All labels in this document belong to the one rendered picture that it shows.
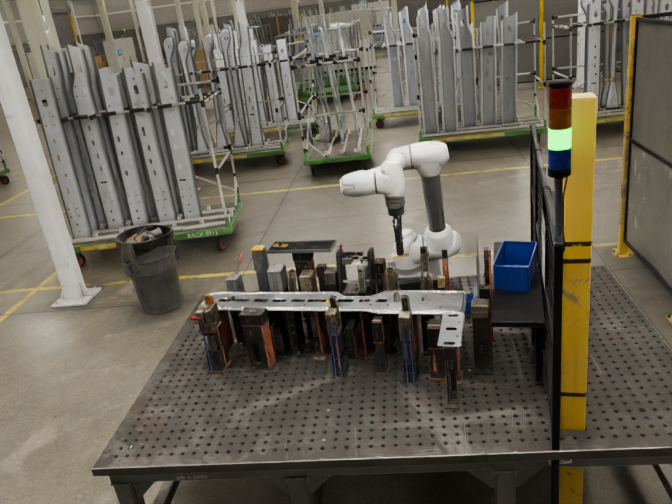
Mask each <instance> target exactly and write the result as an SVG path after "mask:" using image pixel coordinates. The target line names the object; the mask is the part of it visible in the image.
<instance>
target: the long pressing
mask: <svg viewBox="0 0 672 504"><path fill-rule="evenodd" d="M395 291H398V292H399V294H400V301H399V302H395V301H394V292H395ZM210 294H211V295H212V297H213V300H214V302H216V303H217V306H218V311H242V310H243V309H244V308H245V307H253V308H254V307H265V308H267V311H327V309H328V307H329V306H330V304H325V302H307V301H308V300H327V298H328V297H329V296H330V295H331V294H334V295H336V296H337V300H353V302H338V305H339V307H340V311H346V312H369V313H373V314H393V315H399V313H400V310H401V309H402V306H401V296H402V295H403V294H407V295H408V296H409V301H410V308H411V310H412V315H442V314H443V313H465V310H466V301H467V294H466V292H464V291H462V290H387V291H382V292H380V293H377V294H375V295H372V296H344V295H342V294H340V293H339V292H212V293H210ZM442 294H443V295H442ZM232 296H235V299H236V301H237V300H239V299H249V301H248V302H236V301H232V300H231V301H229V302H219V300H221V299H231V297H232ZM422 297H423V298H424V301H422ZM257 299H267V300H268V301H266V302H254V301H255V300H257ZM275 299H286V301H285V302H273V300H275ZM429 299H430V300H431V301H428V300H429ZM292 300H305V301H304V302H291V301H292ZM359 300H370V301H369V302H359ZM377 300H387V301H386V302H377ZM230 304H231V305H230ZM305 304H306V305H305ZM439 307H441V308H439Z"/></svg>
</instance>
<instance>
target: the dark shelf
mask: <svg viewBox="0 0 672 504"><path fill-rule="evenodd" d="M501 245H502V242H494V245H493V262H494V260H495V258H496V256H497V254H498V251H499V249H500V247H501ZM491 324H492V327H535V328H545V317H544V310H543V302H542V294H541V286H540V278H539V270H538V262H537V267H536V270H535V273H534V277H533V280H532V283H531V286H530V290H529V292H517V291H503V290H494V273H493V279H492V313H491Z"/></svg>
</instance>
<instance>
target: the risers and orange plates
mask: <svg viewBox="0 0 672 504"><path fill-rule="evenodd" d="M267 312H268V317H269V319H268V323H269V328H270V333H271V338H272V344H273V349H274V354H275V356H285V355H286V353H287V351H288V350H289V348H290V341H289V338H288V333H287V327H286V324H285V319H279V317H277V318H276V316H275V311H267ZM382 317H383V325H384V331H385V339H384V341H385V352H386V354H391V353H392V350H393V343H392V335H391V325H390V319H389V314H383V315H382ZM345 340H346V347H347V358H348V359H358V356H359V354H360V351H361V348H362V346H363V344H362V336H361V328H360V323H358V325H357V324H356V319H349V320H348V322H347V324H346V326H345Z"/></svg>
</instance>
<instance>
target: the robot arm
mask: <svg viewBox="0 0 672 504"><path fill-rule="evenodd" d="M448 160H449V154H448V149H447V145H446V144H445V143H443V142H439V141H425V142H418V143H414V144H410V145H406V146H402V147H399V148H395V149H393V150H391V151H390V152H389V153H388V155H387V158H386V161H384V162H383V164H382V166H379V167H376V168H373V169H370V170H367V171H365V170H359V171H355V172H352V173H349V174H346V175H344V176H343V177H342V178H341V179H340V187H341V192H342V193H343V194H344V195H346V196H351V197H360V196H369V195H373V194H385V201H386V207H388V214H389V216H393V219H392V222H393V228H394V235H395V238H394V242H393V253H397V255H403V253H409V256H408V257H394V260H395V264H396V267H395V268H397V269H398V274H399V280H405V279H420V273H421V258H420V246H428V251H429V260H438V259H442V250H447V252H448V258H449V257H451V256H454V255H456V254H457V253H459V251H460V250H461V237H460V235H459V234H458V233H457V232H456V231H452V230H451V227H450V226H449V225H448V224H446V223H445V215H444V207H443V199H442V189H441V181H440V171H441V169H442V165H445V164H446V163H447V162H448ZM411 169H416V170H417V172H418V173H419V175H420V176H421V181H422V188H423V195H424V202H425V208H426V215H427V222H428V227H427V228H426V229H425V235H419V234H417V232H416V231H414V230H412V229H402V217H401V215H403V214H404V213H405V210H404V205H405V193H404V191H405V176H404V172H403V170H411Z"/></svg>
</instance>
